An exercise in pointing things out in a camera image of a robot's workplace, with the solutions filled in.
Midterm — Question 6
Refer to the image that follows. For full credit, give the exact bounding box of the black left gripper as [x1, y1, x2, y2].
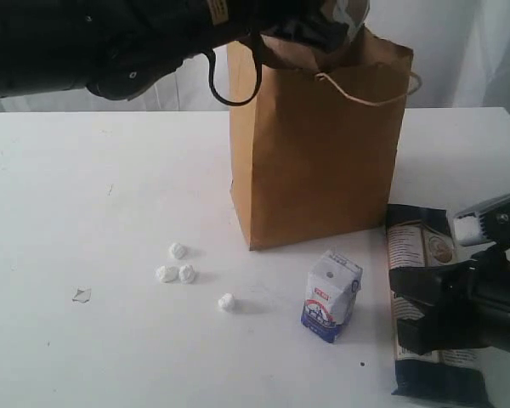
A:
[212, 0, 348, 54]

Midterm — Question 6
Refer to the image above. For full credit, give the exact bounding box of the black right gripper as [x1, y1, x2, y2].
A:
[388, 244, 510, 355]

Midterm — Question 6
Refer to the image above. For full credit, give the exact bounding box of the spaghetti pasta package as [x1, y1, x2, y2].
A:
[385, 204, 492, 407]

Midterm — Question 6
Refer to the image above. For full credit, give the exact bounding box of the white blue salt packet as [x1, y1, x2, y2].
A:
[301, 251, 363, 343]

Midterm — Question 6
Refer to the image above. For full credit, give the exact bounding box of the brown paper bag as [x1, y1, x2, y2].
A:
[227, 28, 414, 250]

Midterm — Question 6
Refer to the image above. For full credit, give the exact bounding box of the brown orange snack pouch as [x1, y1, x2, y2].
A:
[320, 0, 370, 43]

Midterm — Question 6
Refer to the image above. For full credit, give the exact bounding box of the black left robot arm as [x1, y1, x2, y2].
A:
[0, 1, 354, 100]

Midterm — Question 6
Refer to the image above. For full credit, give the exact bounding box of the white backdrop curtain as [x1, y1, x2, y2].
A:
[0, 1, 510, 113]

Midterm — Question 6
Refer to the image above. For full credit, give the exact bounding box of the white crumpled ball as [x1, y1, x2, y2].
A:
[178, 264, 196, 284]
[155, 265, 179, 283]
[218, 293, 235, 313]
[168, 242, 188, 260]

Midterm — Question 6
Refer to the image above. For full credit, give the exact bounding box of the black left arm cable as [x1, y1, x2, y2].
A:
[207, 31, 264, 106]

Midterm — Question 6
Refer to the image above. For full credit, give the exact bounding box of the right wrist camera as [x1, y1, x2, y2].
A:
[453, 193, 510, 247]

